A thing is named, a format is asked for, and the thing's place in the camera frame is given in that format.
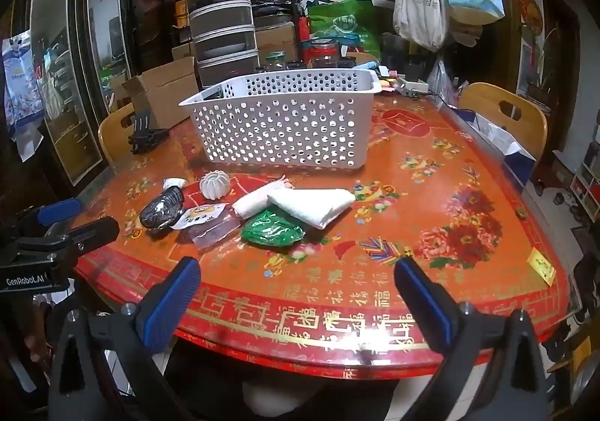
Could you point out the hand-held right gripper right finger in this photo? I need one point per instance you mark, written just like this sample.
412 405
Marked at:
422 304

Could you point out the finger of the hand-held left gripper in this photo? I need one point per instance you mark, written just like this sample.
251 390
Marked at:
91 233
58 210

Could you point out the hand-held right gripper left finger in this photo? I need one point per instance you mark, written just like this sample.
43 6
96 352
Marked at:
173 304

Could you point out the black mesh pouch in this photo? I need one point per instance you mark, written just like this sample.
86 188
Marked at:
159 212

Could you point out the clear plastic packet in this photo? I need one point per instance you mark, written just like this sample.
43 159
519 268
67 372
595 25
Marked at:
211 229

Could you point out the green soft pouch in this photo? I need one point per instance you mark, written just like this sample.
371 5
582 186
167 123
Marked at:
272 229

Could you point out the white cloth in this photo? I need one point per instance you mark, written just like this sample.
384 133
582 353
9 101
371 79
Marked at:
251 205

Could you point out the white ribbed round plastic piece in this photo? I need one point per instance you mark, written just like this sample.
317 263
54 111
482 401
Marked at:
214 184

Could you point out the white towel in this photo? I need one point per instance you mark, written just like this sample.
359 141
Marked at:
314 205

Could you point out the white perforated plastic basket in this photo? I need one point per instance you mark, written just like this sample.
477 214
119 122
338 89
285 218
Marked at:
281 130

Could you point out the wooden chair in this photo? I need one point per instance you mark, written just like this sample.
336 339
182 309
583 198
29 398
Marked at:
112 133
513 121

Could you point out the black folding phone stand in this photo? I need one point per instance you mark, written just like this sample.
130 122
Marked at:
145 136

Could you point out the yellow sticky note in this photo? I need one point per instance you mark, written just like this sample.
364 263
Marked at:
541 266

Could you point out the blue white printed plastic bag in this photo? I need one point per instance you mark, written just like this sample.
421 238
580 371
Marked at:
21 88

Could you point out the dark glass door cabinet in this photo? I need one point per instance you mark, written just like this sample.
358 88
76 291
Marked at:
70 74

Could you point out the open cardboard box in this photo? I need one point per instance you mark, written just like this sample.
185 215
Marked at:
164 88

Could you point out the blue white paper bag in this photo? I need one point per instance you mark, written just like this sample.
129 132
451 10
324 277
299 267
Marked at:
497 140

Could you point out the shelf of boxes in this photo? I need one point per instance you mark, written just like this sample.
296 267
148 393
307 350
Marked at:
586 186

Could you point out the white power strip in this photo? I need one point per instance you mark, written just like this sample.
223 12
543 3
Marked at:
412 86

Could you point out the grey plastic drawer tower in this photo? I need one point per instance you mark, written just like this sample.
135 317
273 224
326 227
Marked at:
225 27

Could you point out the glass jar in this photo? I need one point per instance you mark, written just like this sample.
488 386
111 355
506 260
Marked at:
276 62
323 54

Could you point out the closed cardboard box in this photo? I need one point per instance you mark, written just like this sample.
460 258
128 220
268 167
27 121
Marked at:
276 40

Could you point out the green shopping bag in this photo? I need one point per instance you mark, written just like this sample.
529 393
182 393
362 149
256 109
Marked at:
344 25

